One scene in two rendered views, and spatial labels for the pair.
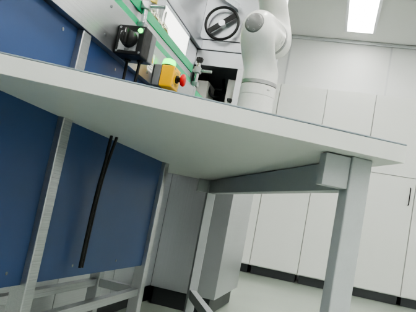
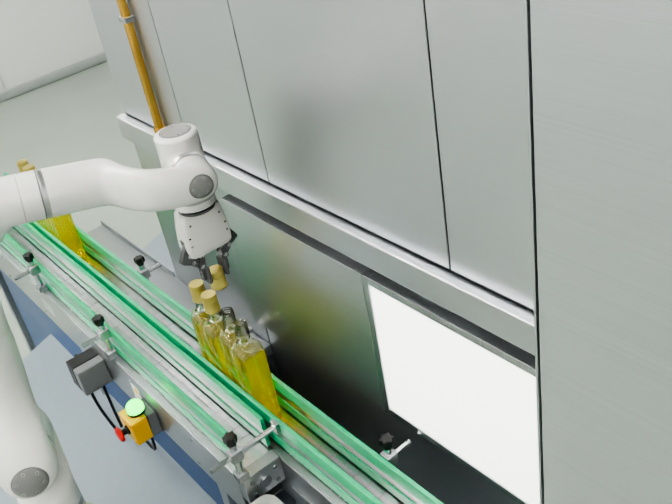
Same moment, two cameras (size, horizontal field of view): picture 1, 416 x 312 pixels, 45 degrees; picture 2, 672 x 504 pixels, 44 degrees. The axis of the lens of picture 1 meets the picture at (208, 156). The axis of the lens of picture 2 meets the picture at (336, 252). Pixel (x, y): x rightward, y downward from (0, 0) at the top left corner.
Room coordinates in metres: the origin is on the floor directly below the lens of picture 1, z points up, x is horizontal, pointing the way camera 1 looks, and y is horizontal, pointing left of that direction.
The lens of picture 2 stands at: (3.00, -0.63, 2.35)
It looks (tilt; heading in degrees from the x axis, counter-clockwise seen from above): 33 degrees down; 131
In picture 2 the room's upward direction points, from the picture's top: 11 degrees counter-clockwise
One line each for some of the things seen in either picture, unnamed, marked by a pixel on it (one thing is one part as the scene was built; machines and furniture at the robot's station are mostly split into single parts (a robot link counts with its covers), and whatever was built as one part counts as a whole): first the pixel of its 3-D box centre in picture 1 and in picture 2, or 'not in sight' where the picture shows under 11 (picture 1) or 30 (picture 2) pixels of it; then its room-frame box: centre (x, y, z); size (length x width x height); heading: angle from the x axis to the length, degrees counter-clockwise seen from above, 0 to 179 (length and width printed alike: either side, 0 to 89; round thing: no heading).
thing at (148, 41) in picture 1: (135, 45); (89, 371); (1.30, 0.25, 0.96); 0.08 x 0.08 x 0.08; 75
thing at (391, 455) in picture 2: not in sight; (397, 455); (2.29, 0.26, 1.11); 0.07 x 0.04 x 0.13; 75
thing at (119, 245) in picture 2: not in sight; (165, 293); (1.30, 0.56, 1.01); 0.95 x 0.09 x 0.11; 165
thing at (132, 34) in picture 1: (127, 36); not in sight; (1.24, 0.26, 0.96); 0.04 x 0.03 x 0.04; 75
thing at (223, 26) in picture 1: (222, 24); not in sight; (2.83, 0.06, 1.66); 0.21 x 0.05 x 0.21; 75
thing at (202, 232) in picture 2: not in sight; (201, 224); (1.86, 0.30, 1.53); 0.10 x 0.07 x 0.11; 74
